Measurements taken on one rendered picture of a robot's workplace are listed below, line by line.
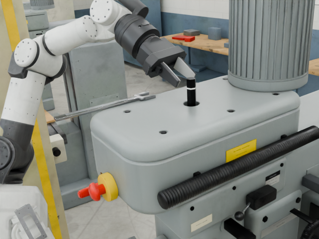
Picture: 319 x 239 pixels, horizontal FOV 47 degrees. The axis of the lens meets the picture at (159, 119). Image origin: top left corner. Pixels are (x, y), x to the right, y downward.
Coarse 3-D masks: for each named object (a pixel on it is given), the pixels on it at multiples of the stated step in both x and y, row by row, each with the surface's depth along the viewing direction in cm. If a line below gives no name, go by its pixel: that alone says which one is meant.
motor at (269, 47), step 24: (240, 0) 84; (264, 0) 80; (288, 0) 79; (312, 0) 83; (240, 24) 85; (264, 24) 82; (288, 24) 81; (312, 24) 86; (240, 48) 87; (264, 48) 84; (288, 48) 84; (240, 72) 90; (264, 72) 86; (288, 72) 85
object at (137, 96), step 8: (136, 96) 89; (144, 96) 88; (152, 96) 88; (104, 104) 85; (112, 104) 85; (120, 104) 86; (72, 112) 81; (80, 112) 81; (88, 112) 82; (56, 120) 79
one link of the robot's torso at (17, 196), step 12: (0, 192) 93; (12, 192) 95; (24, 192) 97; (36, 192) 99; (0, 204) 92; (12, 204) 94; (24, 204) 96; (36, 204) 98; (0, 216) 91; (12, 216) 93; (0, 228) 90; (12, 228) 92
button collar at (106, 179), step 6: (102, 174) 77; (108, 174) 77; (102, 180) 77; (108, 180) 75; (114, 180) 76; (108, 186) 75; (114, 186) 75; (108, 192) 75; (114, 192) 75; (108, 198) 76; (114, 198) 77
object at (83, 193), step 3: (96, 183) 88; (84, 189) 86; (87, 189) 87; (78, 192) 86; (81, 192) 86; (84, 192) 86; (87, 192) 86; (78, 195) 86; (81, 195) 86; (84, 195) 86; (87, 195) 87; (81, 198) 86
